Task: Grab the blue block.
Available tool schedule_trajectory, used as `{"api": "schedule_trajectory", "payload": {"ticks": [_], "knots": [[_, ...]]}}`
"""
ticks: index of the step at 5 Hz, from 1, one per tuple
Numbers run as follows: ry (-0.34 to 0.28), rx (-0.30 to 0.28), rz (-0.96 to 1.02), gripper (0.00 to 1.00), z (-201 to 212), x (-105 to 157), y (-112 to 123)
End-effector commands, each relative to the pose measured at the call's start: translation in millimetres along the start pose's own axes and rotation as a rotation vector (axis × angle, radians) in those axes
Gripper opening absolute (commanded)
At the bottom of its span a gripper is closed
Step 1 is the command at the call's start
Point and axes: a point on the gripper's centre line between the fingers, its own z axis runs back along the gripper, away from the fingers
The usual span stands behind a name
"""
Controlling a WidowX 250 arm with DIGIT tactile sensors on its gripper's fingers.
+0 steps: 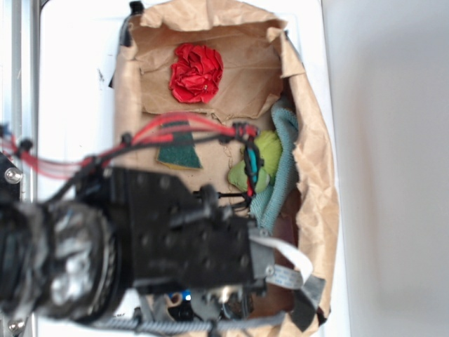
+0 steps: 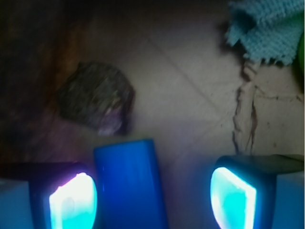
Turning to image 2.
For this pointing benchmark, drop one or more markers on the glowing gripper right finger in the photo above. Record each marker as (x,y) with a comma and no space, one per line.
(259,192)

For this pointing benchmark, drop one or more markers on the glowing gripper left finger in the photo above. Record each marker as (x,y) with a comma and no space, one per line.
(58,195)

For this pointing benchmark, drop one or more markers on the blue block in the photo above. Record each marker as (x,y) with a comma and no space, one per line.
(129,190)

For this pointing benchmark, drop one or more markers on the dark brown rock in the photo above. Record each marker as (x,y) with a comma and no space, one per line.
(99,96)

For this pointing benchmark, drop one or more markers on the brown paper bag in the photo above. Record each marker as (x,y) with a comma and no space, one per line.
(173,52)

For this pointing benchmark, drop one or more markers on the green plush toy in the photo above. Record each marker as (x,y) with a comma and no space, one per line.
(300,63)

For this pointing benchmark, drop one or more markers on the light blue towel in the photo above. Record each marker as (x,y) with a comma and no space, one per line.
(268,30)

